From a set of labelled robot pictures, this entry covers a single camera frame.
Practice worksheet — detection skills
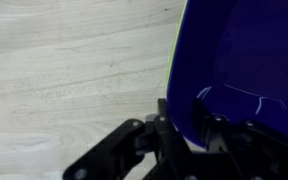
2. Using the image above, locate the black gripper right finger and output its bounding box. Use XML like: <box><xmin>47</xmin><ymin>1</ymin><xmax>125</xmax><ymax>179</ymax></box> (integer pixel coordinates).
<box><xmin>192</xmin><ymin>98</ymin><xmax>288</xmax><ymax>180</ymax></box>

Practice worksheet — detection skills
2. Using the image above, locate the yellow-green plastic bowl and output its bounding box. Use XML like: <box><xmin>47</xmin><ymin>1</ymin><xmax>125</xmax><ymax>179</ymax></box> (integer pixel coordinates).
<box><xmin>165</xmin><ymin>0</ymin><xmax>189</xmax><ymax>88</ymax></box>

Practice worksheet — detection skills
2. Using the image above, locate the blue plastic bowl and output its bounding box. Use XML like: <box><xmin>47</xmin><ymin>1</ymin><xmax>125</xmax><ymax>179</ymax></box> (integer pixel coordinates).
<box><xmin>166</xmin><ymin>0</ymin><xmax>288</xmax><ymax>150</ymax></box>

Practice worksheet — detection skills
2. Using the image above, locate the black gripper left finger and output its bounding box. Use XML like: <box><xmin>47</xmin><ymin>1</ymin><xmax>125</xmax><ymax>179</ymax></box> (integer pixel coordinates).
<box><xmin>62</xmin><ymin>98</ymin><xmax>199</xmax><ymax>180</ymax></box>

